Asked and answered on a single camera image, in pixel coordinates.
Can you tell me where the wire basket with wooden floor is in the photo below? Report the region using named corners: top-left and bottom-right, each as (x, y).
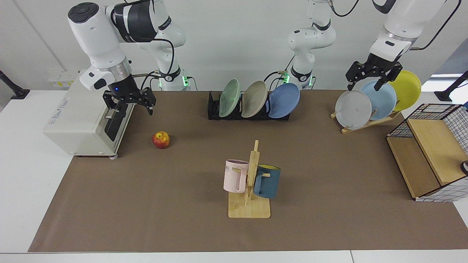
top-left (386, 103), bottom-right (468, 202)

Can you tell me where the black base cable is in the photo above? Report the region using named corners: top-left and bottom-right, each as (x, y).
top-left (263, 55), bottom-right (297, 92)

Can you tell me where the pink mug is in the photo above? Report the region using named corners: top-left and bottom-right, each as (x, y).
top-left (223, 160), bottom-right (250, 193)

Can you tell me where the dark blue mug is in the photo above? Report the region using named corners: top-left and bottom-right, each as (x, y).
top-left (253, 164), bottom-right (281, 199)

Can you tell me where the periwinkle blue plate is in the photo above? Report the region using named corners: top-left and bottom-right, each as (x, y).
top-left (268, 83), bottom-right (301, 119)

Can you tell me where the wooden cup stand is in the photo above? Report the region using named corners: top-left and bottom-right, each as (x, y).
top-left (228, 140), bottom-right (271, 219)

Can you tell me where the pale green plate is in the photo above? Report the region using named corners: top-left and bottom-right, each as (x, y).
top-left (219, 79), bottom-right (241, 118)

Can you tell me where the pale toaster oven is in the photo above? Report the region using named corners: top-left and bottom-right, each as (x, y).
top-left (43, 69), bottom-right (134, 159)

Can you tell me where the yellow plate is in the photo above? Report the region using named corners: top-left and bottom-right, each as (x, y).
top-left (383, 70), bottom-right (422, 111)

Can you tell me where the wooden plate rack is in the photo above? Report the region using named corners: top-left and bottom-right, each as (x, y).
top-left (331, 110), bottom-right (402, 134)

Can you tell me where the black dish rack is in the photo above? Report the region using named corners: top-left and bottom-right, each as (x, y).
top-left (208, 91), bottom-right (292, 121)

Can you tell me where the light blue plate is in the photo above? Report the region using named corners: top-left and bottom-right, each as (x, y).
top-left (360, 80), bottom-right (397, 121)

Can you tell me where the black clamp stand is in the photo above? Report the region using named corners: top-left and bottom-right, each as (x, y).
top-left (0, 69), bottom-right (30, 100)
top-left (434, 70), bottom-right (468, 102)

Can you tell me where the red yellow apple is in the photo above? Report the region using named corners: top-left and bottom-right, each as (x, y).
top-left (152, 131), bottom-right (170, 149)

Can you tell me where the beige plate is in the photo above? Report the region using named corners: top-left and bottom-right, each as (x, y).
top-left (241, 81), bottom-right (268, 118)

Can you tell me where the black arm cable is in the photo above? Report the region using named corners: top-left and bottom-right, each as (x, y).
top-left (132, 0), bottom-right (176, 91)
top-left (327, 0), bottom-right (462, 51)

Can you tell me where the white socket strip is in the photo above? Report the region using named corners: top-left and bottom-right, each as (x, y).
top-left (47, 70), bottom-right (80, 88)

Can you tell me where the brown table cloth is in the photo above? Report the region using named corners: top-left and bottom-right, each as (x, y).
top-left (28, 90), bottom-right (468, 252)

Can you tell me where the grey plate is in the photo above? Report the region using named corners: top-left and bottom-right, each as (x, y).
top-left (335, 90), bottom-right (372, 130)

